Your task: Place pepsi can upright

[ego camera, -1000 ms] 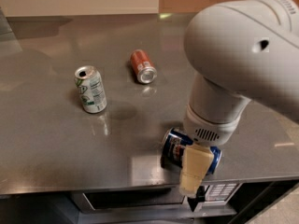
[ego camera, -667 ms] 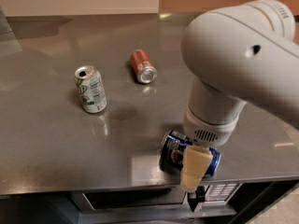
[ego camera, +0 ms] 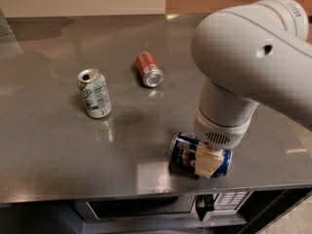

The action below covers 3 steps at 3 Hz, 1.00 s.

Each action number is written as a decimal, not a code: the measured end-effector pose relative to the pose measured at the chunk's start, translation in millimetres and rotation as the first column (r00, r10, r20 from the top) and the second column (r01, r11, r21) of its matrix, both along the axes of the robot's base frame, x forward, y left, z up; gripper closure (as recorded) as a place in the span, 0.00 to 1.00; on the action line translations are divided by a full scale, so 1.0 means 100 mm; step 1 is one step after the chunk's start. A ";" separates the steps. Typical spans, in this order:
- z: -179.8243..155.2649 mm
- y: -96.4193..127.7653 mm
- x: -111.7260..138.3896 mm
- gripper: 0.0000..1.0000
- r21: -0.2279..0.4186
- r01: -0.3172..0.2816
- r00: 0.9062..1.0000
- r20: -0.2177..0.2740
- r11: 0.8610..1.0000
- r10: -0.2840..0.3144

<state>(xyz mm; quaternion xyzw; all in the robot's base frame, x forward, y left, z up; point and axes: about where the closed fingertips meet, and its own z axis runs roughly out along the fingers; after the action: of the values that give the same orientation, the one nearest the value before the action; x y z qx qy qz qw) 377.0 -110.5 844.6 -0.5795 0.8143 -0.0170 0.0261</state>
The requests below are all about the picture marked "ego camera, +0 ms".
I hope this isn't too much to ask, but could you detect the white green soda can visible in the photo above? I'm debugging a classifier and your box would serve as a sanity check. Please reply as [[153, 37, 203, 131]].
[[77, 68, 111, 118]]

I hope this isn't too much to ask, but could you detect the red soda can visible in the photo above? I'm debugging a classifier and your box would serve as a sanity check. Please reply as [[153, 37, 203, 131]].
[[136, 52, 164, 88]]

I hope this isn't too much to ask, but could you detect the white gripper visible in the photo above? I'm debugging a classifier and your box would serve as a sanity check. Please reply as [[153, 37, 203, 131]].
[[194, 110, 251, 178]]

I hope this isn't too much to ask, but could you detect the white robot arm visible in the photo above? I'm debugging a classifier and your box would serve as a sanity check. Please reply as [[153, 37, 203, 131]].
[[191, 0, 312, 177]]

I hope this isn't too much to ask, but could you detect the silver microwave oven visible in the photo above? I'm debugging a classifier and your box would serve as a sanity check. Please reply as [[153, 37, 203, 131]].
[[74, 191, 252, 222]]

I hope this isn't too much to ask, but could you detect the blue pepsi can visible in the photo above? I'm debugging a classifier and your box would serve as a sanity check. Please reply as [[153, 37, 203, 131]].
[[169, 133, 232, 178]]

